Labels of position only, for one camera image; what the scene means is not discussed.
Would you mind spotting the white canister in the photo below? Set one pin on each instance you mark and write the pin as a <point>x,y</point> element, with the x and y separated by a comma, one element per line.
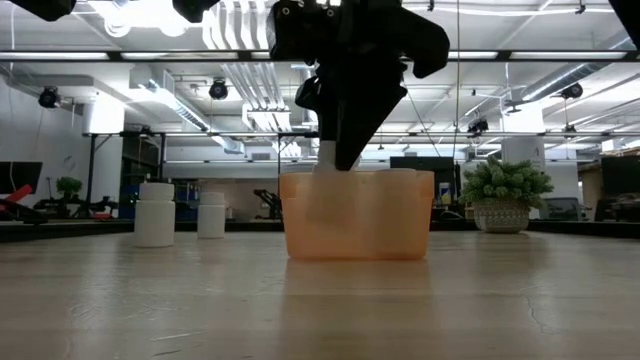
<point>444,192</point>

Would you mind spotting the white building column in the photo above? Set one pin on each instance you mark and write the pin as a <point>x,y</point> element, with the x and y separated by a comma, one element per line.
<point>522,145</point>

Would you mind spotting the green potted artificial plant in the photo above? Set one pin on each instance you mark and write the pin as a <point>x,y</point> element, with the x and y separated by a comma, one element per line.
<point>502,190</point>

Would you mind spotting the black aluminium table frame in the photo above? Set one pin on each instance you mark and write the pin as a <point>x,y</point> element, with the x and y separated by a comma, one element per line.
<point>150,55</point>

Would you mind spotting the black monitor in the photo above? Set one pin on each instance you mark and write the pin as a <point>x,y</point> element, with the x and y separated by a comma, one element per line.
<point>17,175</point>
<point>620,175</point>
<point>422,175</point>

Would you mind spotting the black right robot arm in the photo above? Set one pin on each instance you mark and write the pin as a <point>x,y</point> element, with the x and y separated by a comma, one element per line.
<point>627,17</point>

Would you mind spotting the white plastic pill bottle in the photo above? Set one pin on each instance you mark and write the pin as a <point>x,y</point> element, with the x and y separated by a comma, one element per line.
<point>155,220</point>
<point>211,217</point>

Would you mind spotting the red bar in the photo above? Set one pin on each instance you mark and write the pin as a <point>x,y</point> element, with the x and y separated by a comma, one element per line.
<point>15,194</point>

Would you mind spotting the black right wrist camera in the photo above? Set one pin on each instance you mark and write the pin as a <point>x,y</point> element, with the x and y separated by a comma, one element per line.
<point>425,45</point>

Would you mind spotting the black ceiling reel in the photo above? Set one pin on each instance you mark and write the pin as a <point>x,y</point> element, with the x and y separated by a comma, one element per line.
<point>48,97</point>
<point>218,90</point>
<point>477,125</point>
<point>571,91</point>

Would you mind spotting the black background station frame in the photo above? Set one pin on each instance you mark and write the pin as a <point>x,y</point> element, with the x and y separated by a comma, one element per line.
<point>91,165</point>
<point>279,150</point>

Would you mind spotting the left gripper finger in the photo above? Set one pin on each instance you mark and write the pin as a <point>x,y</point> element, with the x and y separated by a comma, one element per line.
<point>192,9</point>

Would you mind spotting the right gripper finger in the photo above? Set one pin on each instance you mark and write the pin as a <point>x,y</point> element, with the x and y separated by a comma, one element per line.
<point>309,95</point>
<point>365,110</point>

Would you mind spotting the black background robot arm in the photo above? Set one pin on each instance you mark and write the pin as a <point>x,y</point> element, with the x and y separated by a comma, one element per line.
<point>267,202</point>

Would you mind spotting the orange translucent plastic basket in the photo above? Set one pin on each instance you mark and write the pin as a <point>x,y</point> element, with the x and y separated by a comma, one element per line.
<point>360,235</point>

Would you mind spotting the small background potted plant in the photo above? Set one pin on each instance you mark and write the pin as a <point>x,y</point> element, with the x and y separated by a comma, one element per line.
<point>69,185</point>

